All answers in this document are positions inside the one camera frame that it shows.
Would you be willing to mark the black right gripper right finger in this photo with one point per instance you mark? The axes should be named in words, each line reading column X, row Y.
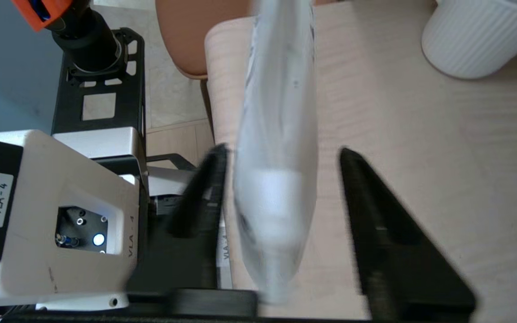
column 388, row 260

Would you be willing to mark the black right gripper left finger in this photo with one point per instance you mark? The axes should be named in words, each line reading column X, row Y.
column 211, row 251

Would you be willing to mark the white horse print pouch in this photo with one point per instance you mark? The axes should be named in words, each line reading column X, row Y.
column 276, row 157

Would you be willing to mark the silver black robot base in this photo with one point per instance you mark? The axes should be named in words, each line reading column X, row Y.
column 61, row 202

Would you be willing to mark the beige wooden desk shelf unit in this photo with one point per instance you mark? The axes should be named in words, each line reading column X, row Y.
column 420, row 157

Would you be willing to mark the pink chair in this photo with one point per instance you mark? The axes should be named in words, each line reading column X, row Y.
column 195, row 36

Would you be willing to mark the white ribbed ceramic mug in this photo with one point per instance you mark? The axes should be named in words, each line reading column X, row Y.
column 478, row 40

